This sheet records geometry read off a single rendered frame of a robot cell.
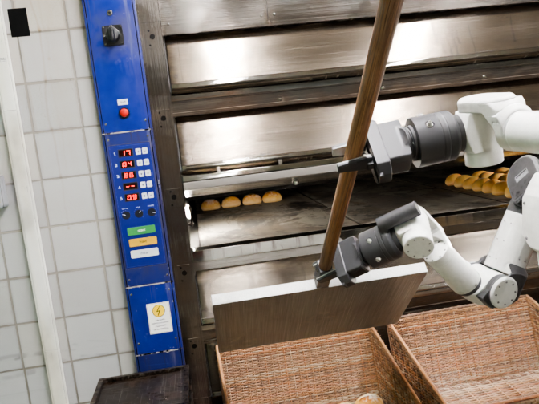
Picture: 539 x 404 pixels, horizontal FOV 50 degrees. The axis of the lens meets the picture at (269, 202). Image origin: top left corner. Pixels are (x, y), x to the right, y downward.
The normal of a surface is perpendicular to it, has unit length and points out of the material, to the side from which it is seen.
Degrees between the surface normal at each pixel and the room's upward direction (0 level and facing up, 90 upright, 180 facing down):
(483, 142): 95
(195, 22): 90
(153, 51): 90
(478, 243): 70
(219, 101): 90
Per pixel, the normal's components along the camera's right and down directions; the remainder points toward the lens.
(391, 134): -0.11, -0.52
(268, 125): 0.10, -0.22
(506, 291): 0.33, 0.19
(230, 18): 0.15, 0.05
